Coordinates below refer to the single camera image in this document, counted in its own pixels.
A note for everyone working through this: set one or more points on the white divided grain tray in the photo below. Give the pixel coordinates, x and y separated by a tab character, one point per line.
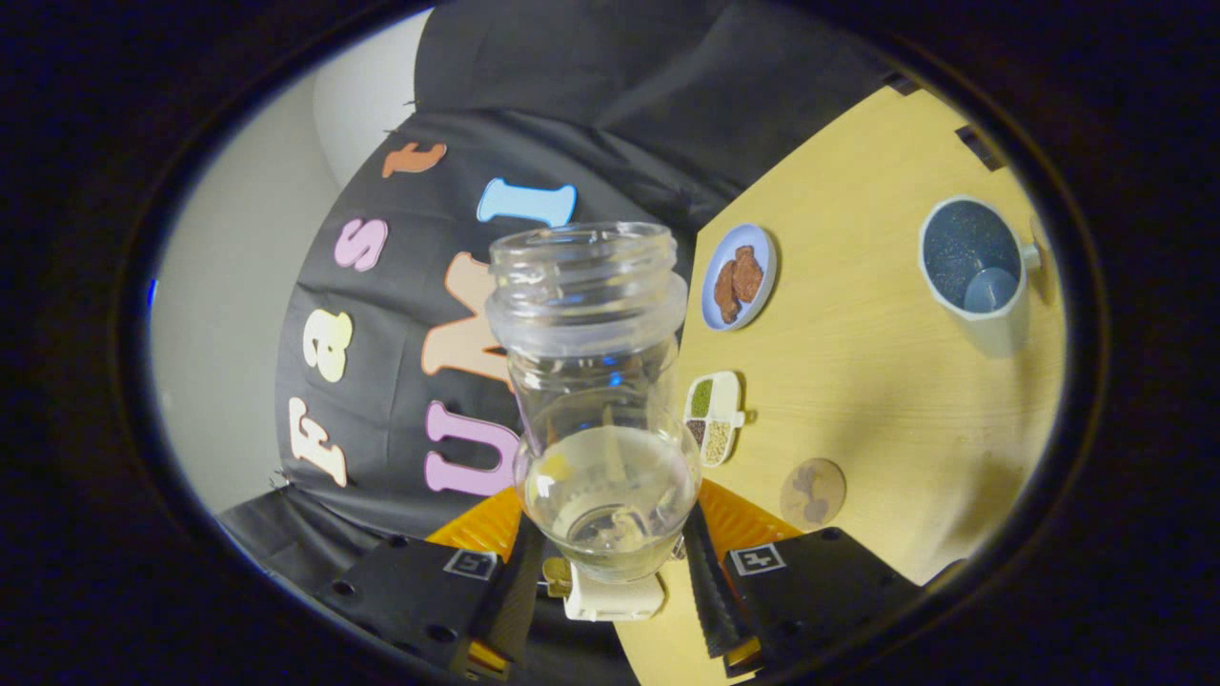
717	419

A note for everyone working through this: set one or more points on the white cup with dark inside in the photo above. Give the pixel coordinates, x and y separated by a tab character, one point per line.
972	267

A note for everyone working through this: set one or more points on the brown meat piece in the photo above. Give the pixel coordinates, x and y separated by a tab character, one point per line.
726	293
749	272

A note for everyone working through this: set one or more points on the wooden table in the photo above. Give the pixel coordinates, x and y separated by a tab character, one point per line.
886	400

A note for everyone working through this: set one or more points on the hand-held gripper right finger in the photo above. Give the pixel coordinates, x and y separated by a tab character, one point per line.
710	595

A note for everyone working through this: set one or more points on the black table clamp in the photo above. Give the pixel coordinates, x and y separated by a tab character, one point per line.
902	85
980	148

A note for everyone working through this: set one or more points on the black backdrop cloth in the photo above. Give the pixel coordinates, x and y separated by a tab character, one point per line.
591	86

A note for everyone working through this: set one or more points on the white toaster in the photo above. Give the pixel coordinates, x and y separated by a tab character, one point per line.
615	600

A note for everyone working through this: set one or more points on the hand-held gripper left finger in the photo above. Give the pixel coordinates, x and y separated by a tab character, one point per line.
510	595

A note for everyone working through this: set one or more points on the light blue plate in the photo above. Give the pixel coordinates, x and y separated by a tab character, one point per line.
762	243

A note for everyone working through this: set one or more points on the round brown coaster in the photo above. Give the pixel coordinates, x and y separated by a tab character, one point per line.
813	494

